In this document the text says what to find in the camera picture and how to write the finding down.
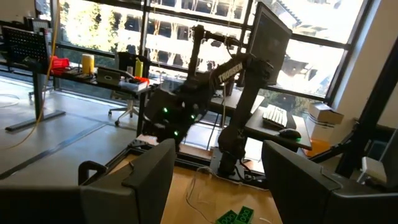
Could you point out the white box with orange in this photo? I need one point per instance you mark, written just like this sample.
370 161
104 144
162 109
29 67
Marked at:
133 85

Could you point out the office chair base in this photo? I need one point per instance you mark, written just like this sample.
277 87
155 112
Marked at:
127 112

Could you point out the black bag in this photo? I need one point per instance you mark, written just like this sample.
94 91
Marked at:
126 60

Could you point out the green toy brick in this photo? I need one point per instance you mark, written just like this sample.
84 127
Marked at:
227 218
245 215

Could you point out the grey storage box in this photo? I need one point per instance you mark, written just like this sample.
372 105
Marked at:
108 77

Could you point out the black window frame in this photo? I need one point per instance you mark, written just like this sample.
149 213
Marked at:
144 31

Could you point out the black work desk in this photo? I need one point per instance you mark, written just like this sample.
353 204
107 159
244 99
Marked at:
38 96

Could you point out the white cardboard box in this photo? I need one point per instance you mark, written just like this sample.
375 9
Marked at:
325 112
318 130

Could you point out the dark grey bin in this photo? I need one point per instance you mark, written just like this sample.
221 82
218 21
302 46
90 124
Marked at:
391 155

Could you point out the black computer mouse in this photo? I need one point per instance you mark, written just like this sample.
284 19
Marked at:
289 133

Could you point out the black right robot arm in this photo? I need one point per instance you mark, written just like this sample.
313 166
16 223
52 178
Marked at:
245 109

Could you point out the red plastic object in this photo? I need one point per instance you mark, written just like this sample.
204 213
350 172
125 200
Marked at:
59 63

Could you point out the white keyboard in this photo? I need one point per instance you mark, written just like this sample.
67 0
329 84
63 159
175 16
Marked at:
275 115

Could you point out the black frame clamp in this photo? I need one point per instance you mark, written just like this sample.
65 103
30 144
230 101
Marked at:
91 164

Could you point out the black mesh panel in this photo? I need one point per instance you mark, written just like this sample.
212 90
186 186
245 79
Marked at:
25 45

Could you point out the white box-shaped adapter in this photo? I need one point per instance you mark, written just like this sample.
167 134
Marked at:
373 169

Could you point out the black computer monitor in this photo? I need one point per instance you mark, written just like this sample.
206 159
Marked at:
269 40

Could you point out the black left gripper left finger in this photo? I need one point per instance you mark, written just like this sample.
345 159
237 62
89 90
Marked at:
146 186

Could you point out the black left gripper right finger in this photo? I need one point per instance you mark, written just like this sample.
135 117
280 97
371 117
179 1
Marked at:
295 193

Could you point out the yellow cylinder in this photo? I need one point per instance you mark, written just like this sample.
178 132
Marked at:
88 63

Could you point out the yellow bottle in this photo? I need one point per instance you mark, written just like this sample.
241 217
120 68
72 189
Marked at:
139 68

